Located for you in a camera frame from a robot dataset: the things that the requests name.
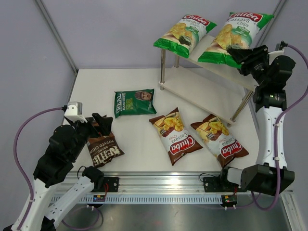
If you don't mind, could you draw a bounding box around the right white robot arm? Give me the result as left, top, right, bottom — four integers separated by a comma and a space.
218, 45, 295, 196

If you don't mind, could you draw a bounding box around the brown Chuba chips bag right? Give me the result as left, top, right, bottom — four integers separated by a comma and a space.
191, 114, 249, 168

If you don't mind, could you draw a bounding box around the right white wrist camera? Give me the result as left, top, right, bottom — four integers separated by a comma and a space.
269, 41, 288, 55

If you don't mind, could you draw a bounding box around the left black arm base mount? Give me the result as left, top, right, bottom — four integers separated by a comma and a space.
92, 177, 119, 193

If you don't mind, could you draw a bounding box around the brown chuba chips bag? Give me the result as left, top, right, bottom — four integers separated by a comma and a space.
149, 108, 203, 165
191, 114, 249, 168

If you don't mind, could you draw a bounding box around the brown Kettle sea salt bag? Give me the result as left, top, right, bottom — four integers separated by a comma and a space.
87, 132, 125, 168

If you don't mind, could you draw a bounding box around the dark green Real chips bag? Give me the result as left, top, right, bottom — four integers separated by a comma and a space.
114, 89, 157, 118

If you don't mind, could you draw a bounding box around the green Chuba cassava chips bag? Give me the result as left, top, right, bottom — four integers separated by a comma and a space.
154, 14, 217, 58

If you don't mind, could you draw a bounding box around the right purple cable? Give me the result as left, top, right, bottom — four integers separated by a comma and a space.
250, 44, 308, 211

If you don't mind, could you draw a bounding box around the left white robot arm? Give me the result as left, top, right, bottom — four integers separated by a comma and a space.
5, 113, 113, 231

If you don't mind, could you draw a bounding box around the white two-tier shelf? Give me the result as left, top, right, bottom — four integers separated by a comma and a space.
159, 36, 257, 124

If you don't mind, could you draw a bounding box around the brown Chuba chips bag centre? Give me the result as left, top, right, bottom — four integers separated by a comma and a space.
149, 108, 203, 165

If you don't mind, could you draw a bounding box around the purple cable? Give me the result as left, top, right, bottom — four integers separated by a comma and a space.
250, 44, 308, 211
13, 107, 104, 229

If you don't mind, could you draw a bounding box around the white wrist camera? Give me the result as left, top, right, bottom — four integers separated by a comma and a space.
64, 102, 87, 123
269, 41, 288, 55

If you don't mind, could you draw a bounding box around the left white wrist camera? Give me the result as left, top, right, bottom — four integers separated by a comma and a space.
64, 102, 87, 123

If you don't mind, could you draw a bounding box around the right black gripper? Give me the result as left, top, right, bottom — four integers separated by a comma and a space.
229, 45, 270, 87

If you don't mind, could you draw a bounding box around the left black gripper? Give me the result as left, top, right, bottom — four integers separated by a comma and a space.
69, 113, 113, 160

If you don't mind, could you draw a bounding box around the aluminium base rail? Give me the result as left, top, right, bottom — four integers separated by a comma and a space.
55, 171, 294, 193

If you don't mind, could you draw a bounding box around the white slotted cable duct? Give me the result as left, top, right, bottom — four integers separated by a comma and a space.
79, 193, 223, 205

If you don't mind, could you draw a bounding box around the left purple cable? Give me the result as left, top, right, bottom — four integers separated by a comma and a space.
13, 107, 104, 229

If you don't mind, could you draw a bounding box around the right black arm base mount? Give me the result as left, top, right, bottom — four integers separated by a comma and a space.
203, 177, 234, 193

